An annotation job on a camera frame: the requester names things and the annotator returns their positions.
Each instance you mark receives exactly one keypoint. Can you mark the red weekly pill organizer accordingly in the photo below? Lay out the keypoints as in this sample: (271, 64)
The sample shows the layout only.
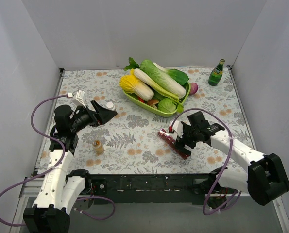
(171, 142)

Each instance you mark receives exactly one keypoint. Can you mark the white celery stalk bunch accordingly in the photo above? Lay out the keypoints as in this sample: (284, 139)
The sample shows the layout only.
(135, 70)

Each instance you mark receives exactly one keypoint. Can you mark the brown mushroom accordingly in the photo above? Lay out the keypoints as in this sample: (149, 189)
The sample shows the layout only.
(153, 103)

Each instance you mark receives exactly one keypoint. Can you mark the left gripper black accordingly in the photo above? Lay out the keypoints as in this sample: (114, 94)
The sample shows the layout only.
(94, 117)

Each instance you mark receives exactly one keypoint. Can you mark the yellow napa cabbage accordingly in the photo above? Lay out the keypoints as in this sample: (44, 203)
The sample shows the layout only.
(132, 85)

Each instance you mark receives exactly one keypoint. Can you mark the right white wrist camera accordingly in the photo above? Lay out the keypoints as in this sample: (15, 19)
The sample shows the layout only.
(180, 128)

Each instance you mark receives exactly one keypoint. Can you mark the floral tablecloth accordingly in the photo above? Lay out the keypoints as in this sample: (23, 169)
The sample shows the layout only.
(130, 139)

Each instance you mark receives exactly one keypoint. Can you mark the green bok choy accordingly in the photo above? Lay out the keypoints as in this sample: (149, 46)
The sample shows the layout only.
(179, 76)

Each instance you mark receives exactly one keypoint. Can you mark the small round green cabbage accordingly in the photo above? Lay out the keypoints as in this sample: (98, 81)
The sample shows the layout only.
(166, 105)

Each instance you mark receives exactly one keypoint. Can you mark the green glass bottle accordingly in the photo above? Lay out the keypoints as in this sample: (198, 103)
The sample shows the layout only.
(216, 74)

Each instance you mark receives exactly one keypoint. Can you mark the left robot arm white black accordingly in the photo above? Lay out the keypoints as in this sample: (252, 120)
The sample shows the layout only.
(60, 190)

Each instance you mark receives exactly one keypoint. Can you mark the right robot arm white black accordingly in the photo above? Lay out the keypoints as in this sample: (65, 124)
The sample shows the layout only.
(264, 178)

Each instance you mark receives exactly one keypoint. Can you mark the white pill bottle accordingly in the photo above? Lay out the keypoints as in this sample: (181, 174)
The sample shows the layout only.
(110, 106)

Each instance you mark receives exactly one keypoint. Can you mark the green plastic tray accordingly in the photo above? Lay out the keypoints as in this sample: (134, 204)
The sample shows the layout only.
(135, 99)

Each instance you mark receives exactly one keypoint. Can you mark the purple red onion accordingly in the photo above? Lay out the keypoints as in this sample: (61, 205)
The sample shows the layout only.
(193, 88)

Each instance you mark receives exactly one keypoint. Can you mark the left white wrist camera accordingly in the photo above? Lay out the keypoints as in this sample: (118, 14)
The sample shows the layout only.
(78, 98)

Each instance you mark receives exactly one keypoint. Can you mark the small amber pill jar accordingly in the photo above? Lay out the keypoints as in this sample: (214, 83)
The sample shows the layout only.
(98, 147)

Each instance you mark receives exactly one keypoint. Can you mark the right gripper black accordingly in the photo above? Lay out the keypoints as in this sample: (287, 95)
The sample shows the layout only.
(185, 140)

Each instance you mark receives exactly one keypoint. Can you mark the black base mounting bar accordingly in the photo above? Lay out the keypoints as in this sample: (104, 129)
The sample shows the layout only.
(145, 188)

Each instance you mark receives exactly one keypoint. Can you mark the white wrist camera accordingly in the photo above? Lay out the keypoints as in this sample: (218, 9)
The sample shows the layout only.
(78, 98)
(180, 128)

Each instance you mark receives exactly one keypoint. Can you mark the green napa cabbage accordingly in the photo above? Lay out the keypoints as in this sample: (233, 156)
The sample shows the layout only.
(162, 79)

